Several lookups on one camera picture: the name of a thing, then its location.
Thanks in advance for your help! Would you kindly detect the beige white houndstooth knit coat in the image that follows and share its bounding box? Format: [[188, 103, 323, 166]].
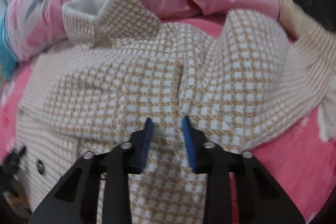
[[16, 0, 335, 223]]

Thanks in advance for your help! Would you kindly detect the pink bed sheet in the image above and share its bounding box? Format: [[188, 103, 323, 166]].
[[0, 13, 336, 219]]

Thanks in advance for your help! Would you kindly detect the blue patterned pillow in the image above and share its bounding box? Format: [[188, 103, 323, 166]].
[[1, 11, 18, 79]]

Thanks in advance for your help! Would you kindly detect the cream fluffy garment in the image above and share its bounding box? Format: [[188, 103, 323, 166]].
[[279, 0, 335, 141]]

